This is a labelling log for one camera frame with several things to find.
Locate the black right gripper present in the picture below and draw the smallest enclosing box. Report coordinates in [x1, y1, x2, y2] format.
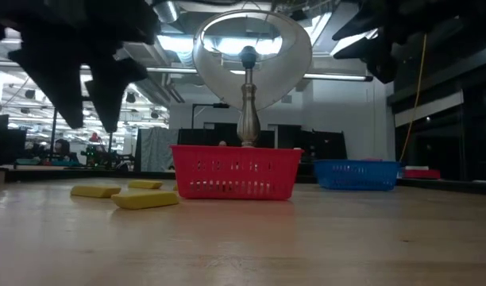
[332, 0, 486, 84]

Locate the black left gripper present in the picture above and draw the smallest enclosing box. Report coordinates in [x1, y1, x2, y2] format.
[0, 0, 161, 133]

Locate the yellow rectangular eraser block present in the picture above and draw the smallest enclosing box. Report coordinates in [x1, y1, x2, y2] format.
[110, 191, 180, 211]
[127, 180, 164, 190]
[70, 185, 122, 199]

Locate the long ceiling tube light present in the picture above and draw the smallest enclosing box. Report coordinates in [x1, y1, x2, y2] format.
[79, 65, 374, 83]

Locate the person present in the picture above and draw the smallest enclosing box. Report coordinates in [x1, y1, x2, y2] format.
[53, 138, 80, 167]

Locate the machine with green lights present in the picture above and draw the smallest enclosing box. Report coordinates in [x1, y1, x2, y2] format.
[80, 145, 111, 167]

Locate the black monitor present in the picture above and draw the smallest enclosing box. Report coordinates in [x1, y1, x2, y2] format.
[0, 114, 28, 166]

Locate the grey cloth cover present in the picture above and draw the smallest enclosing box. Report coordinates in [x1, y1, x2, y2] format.
[133, 126, 179, 172]

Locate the white lamp shade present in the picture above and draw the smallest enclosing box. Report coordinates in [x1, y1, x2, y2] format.
[192, 10, 314, 112]

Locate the black partition screen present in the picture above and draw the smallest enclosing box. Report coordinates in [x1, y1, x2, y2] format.
[177, 122, 348, 176]

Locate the black stand with boom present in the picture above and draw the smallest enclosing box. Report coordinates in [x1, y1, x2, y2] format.
[191, 102, 230, 130]

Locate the red flat tray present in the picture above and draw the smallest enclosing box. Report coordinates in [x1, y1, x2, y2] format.
[403, 168, 442, 180]

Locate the blue plastic basket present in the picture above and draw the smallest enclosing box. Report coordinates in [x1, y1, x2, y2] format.
[313, 159, 402, 191]

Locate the red plastic basket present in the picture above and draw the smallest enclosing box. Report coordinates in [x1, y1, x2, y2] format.
[169, 145, 305, 201]

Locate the yellow hanging cable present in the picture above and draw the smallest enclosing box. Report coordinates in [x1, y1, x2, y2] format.
[399, 33, 429, 162]

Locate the black metal post frame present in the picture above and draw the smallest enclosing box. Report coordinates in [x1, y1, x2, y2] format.
[48, 106, 114, 164]

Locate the silver ceiling air duct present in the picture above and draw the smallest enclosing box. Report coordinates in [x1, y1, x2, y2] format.
[149, 0, 181, 24]

